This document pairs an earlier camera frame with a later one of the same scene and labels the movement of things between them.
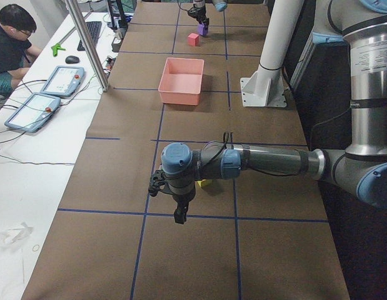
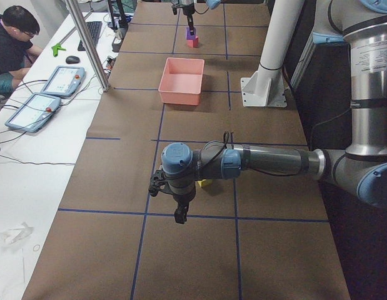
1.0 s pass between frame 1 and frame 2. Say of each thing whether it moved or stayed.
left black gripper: stayed
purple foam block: moved
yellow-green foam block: stayed
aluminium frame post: stayed
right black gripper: moved
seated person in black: stayed
